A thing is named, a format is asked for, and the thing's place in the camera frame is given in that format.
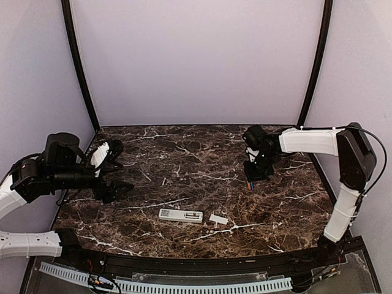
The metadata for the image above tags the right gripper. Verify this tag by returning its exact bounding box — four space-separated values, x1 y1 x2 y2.
244 150 278 181

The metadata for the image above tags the white battery cover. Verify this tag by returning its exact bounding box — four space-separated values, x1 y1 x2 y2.
209 214 228 228

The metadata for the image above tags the white remote control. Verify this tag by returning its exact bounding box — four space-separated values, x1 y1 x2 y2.
159 208 203 224

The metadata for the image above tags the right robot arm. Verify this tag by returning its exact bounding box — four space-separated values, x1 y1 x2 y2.
243 122 382 266

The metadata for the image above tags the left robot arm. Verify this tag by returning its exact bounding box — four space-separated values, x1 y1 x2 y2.
1 132 134 267

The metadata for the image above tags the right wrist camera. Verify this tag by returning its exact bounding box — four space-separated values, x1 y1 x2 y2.
246 147 260 162

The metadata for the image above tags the grey slotted cable duct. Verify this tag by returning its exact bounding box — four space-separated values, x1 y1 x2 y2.
39 262 292 293

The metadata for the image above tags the black curved table rail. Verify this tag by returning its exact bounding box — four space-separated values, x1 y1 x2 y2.
58 244 347 281

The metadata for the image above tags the right black frame post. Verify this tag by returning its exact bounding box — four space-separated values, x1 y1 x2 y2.
296 0 333 126

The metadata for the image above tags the black frame post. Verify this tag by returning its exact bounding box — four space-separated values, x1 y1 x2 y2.
296 0 333 126
61 0 100 133

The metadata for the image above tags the left black frame post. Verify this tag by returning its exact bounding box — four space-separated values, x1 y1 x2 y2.
61 0 100 133

